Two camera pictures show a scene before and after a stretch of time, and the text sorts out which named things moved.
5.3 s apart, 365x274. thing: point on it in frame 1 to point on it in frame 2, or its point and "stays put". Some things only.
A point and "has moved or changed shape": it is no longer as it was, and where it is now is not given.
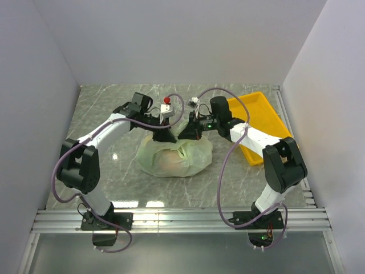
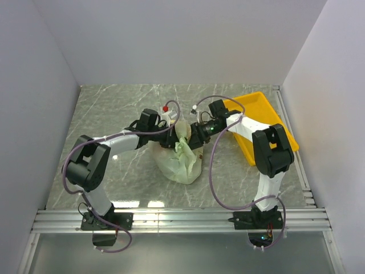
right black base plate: (272, 220) stays put
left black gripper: (163, 134) to (171, 138)
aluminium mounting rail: (175, 221) stays put
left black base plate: (89, 221) stays put
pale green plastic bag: (185, 157) has moved or changed shape
